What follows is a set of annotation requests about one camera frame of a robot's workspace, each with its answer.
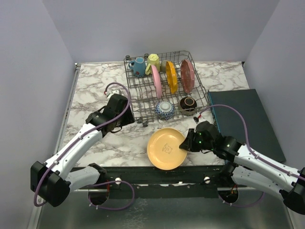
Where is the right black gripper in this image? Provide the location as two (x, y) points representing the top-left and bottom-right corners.
(179, 128), (214, 152)

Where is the tan bear print plate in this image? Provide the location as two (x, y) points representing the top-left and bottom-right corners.
(147, 128), (187, 170)

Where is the dark brown patterned bowl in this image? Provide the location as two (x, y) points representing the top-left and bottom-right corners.
(178, 97), (197, 116)

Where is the red blue patterned bowl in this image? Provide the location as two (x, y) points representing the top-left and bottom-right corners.
(155, 101), (175, 120)

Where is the blue mug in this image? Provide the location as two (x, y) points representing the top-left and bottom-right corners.
(128, 57), (146, 77)

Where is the plain pink plate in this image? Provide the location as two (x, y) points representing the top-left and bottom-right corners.
(151, 65), (163, 99)

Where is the grey wire dish rack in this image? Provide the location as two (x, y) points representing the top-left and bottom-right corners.
(124, 50), (208, 127)

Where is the yellow cream mug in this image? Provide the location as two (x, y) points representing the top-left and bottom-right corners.
(145, 53), (160, 75)

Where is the small grey mug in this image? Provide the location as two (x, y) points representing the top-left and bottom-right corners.
(160, 60), (167, 72)

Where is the pink dotted plate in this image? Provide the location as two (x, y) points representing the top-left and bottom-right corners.
(181, 59), (195, 94)

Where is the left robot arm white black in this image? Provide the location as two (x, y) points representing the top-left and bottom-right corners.
(30, 94), (134, 207)

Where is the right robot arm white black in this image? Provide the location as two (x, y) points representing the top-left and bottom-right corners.
(179, 121), (305, 215)

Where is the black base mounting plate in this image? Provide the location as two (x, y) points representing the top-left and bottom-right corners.
(78, 164), (247, 200)

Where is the dark blue box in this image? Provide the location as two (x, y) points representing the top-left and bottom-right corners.
(208, 89), (286, 163)

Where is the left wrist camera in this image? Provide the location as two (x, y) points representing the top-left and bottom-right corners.
(106, 89), (122, 99)

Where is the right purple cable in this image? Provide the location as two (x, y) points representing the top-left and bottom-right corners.
(194, 104), (305, 208)

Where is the purple cable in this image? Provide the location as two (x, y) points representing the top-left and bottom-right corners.
(33, 82), (135, 211)
(194, 104), (305, 208)

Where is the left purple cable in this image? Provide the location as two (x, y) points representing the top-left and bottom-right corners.
(33, 82), (135, 211)

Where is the aluminium rail frame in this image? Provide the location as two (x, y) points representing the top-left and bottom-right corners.
(26, 62), (81, 229)

